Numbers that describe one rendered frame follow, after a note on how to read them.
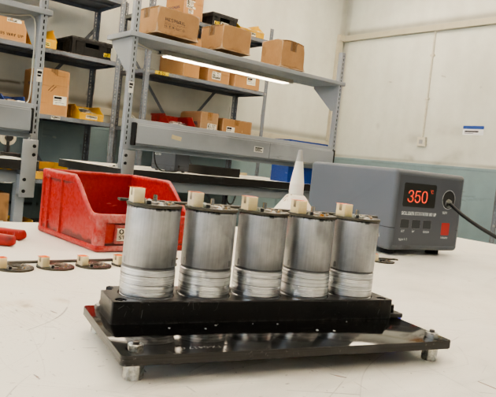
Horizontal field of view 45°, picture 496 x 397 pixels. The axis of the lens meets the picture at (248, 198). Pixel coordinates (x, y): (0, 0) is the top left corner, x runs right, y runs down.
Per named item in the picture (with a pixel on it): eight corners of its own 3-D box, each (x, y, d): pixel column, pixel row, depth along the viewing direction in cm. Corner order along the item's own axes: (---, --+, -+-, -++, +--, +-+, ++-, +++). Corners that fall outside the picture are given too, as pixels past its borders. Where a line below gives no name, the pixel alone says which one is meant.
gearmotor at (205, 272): (235, 318, 28) (246, 209, 28) (186, 319, 27) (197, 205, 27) (214, 305, 30) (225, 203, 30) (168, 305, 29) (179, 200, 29)
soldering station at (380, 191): (457, 256, 72) (467, 176, 72) (387, 255, 66) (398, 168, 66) (368, 235, 85) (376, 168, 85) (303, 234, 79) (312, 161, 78)
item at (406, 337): (359, 320, 35) (361, 302, 35) (449, 363, 29) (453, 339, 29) (80, 328, 28) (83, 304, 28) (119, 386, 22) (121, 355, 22)
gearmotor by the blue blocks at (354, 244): (378, 315, 32) (390, 219, 32) (339, 316, 31) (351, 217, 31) (350, 303, 34) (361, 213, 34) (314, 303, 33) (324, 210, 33)
